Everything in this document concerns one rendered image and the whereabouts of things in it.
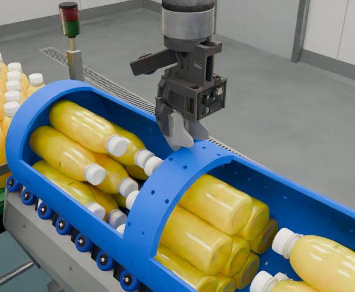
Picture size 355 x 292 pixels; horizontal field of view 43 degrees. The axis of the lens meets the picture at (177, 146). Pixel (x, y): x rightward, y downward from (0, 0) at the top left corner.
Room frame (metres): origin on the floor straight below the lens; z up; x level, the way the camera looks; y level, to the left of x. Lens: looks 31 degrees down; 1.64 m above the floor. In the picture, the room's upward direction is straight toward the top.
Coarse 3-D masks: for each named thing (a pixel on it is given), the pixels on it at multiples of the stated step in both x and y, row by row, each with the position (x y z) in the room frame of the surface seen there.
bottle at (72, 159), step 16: (48, 128) 0.89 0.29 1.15; (32, 144) 0.86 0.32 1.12; (48, 144) 0.83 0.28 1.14; (64, 144) 0.82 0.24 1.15; (80, 144) 0.83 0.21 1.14; (48, 160) 0.82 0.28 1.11; (64, 160) 0.78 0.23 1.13; (80, 160) 0.77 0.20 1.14; (96, 160) 0.79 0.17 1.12; (80, 176) 0.76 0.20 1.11
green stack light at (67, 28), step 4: (60, 20) 1.51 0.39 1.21; (76, 20) 1.51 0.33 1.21; (64, 24) 1.50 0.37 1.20; (68, 24) 1.50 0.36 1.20; (72, 24) 1.50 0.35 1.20; (76, 24) 1.51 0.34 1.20; (64, 28) 1.50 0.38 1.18; (68, 28) 1.50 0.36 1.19; (72, 28) 1.50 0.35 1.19; (76, 28) 1.51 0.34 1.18; (64, 32) 1.50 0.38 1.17; (68, 32) 1.50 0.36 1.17; (72, 32) 1.50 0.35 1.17; (76, 32) 1.50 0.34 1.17; (80, 32) 1.53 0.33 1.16
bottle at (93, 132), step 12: (60, 108) 0.89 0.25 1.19; (72, 108) 0.88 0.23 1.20; (84, 108) 0.89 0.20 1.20; (60, 120) 0.87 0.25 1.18; (72, 120) 0.85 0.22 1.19; (84, 120) 0.83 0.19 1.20; (96, 120) 0.83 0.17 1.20; (72, 132) 0.83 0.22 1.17; (84, 132) 0.81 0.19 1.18; (96, 132) 0.80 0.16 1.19; (108, 132) 0.80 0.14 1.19; (84, 144) 0.81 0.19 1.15; (96, 144) 0.79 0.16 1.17
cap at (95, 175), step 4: (92, 168) 0.75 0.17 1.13; (96, 168) 0.75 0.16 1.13; (100, 168) 0.75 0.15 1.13; (88, 172) 0.75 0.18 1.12; (92, 172) 0.74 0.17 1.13; (96, 172) 0.75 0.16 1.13; (100, 172) 0.75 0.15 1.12; (104, 172) 0.76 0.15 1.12; (88, 176) 0.74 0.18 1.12; (92, 176) 0.74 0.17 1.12; (96, 176) 0.75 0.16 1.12; (100, 176) 0.75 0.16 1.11; (104, 176) 0.76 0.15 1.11; (88, 180) 0.74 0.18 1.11; (92, 180) 0.74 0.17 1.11; (96, 180) 0.75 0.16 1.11; (100, 180) 0.75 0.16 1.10; (96, 184) 0.74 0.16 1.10
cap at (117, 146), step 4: (112, 140) 0.78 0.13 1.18; (116, 140) 0.78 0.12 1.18; (120, 140) 0.78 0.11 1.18; (124, 140) 0.78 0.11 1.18; (108, 144) 0.78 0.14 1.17; (112, 144) 0.77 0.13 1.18; (116, 144) 0.77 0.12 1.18; (120, 144) 0.78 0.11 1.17; (124, 144) 0.78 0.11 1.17; (108, 148) 0.77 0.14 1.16; (112, 148) 0.77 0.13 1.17; (116, 148) 0.77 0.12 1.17; (120, 148) 0.78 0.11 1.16; (124, 148) 0.78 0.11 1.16; (112, 152) 0.76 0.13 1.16; (116, 152) 0.77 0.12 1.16; (120, 152) 0.78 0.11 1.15; (124, 152) 0.78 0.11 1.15; (116, 156) 0.77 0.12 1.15
